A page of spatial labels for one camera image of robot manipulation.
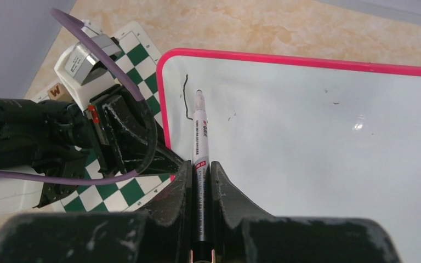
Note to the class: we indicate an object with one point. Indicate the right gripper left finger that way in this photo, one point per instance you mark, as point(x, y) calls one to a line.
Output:
point(166, 230)

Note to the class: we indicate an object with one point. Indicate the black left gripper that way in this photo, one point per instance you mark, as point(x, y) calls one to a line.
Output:
point(121, 132)

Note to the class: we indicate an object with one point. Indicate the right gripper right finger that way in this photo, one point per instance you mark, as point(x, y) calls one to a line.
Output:
point(233, 212)

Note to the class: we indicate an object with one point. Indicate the black whiteboard marker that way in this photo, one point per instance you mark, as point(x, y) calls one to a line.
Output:
point(202, 226)

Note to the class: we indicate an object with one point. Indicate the pink framed whiteboard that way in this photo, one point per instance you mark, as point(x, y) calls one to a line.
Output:
point(306, 137)

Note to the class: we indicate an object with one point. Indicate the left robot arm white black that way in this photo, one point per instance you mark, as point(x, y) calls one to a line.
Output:
point(27, 146)

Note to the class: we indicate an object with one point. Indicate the green white chessboard mat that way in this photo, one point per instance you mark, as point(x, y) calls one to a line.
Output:
point(139, 61)

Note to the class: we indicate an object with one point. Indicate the wooden letter tile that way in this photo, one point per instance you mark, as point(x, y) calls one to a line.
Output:
point(58, 92)

